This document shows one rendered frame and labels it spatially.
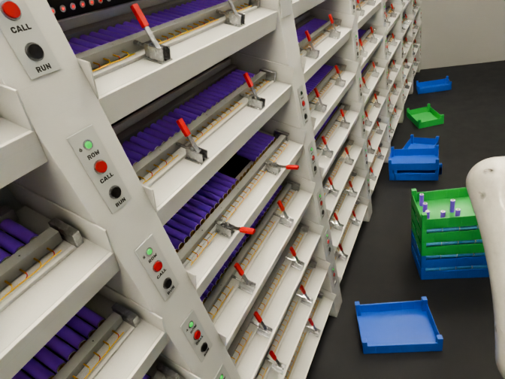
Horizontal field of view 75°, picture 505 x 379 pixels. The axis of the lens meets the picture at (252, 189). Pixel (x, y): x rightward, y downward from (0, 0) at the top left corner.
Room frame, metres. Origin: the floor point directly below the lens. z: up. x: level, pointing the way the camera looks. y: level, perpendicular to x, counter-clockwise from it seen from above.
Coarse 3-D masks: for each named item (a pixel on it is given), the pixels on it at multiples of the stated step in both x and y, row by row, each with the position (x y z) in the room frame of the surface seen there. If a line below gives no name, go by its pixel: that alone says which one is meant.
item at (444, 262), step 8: (416, 248) 1.10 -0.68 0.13; (424, 256) 1.01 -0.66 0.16; (472, 256) 0.95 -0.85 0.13; (480, 256) 0.94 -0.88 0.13; (424, 264) 1.01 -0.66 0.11; (432, 264) 1.00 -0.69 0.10; (440, 264) 0.99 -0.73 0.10; (448, 264) 0.98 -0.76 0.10; (456, 264) 0.97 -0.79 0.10; (464, 264) 0.96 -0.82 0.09; (472, 264) 0.95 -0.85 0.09; (480, 264) 0.94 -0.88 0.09
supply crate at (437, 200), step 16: (416, 192) 1.18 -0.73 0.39; (432, 192) 1.17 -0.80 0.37; (448, 192) 1.15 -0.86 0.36; (464, 192) 1.13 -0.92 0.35; (416, 208) 1.10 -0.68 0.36; (432, 208) 1.12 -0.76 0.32; (448, 208) 1.09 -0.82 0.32; (464, 208) 1.06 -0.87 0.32; (432, 224) 1.00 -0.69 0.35; (448, 224) 0.98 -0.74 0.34; (464, 224) 0.97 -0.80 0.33
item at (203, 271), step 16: (272, 128) 1.01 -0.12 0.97; (288, 128) 0.98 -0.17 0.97; (288, 144) 0.96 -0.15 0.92; (288, 160) 0.87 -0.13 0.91; (240, 176) 0.81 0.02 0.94; (272, 176) 0.81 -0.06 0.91; (256, 192) 0.74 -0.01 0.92; (272, 192) 0.77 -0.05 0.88; (240, 208) 0.69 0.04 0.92; (256, 208) 0.69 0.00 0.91; (240, 224) 0.64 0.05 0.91; (208, 240) 0.59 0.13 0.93; (224, 240) 0.59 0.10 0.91; (240, 240) 0.63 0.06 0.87; (208, 256) 0.55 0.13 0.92; (224, 256) 0.56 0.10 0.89; (192, 272) 0.51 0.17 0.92; (208, 272) 0.51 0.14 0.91
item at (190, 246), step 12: (276, 144) 0.92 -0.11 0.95; (264, 156) 0.86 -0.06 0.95; (252, 168) 0.81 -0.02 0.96; (240, 180) 0.76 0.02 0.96; (240, 192) 0.73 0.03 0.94; (228, 204) 0.68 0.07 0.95; (216, 216) 0.64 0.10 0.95; (204, 228) 0.60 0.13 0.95; (192, 240) 0.57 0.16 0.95; (180, 252) 0.54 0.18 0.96; (192, 252) 0.55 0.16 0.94
